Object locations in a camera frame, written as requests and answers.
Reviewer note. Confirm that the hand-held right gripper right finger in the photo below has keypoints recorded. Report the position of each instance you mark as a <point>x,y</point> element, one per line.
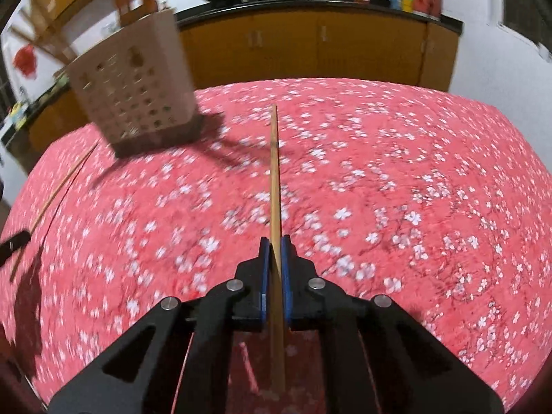
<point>286,280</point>

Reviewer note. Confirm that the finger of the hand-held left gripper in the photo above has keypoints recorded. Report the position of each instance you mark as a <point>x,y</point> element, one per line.
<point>15,245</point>

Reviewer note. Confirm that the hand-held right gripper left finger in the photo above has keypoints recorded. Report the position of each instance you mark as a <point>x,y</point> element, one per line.
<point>264,280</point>

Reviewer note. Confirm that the beige perforated utensil holder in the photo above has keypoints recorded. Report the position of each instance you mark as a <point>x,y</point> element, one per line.
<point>133,90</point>

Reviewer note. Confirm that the red floral tablecloth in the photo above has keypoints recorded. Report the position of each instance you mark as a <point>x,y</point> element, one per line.
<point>366,181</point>

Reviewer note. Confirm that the wooden kitchen cabinet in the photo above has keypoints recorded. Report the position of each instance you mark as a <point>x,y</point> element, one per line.
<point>310,1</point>
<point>302,47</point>

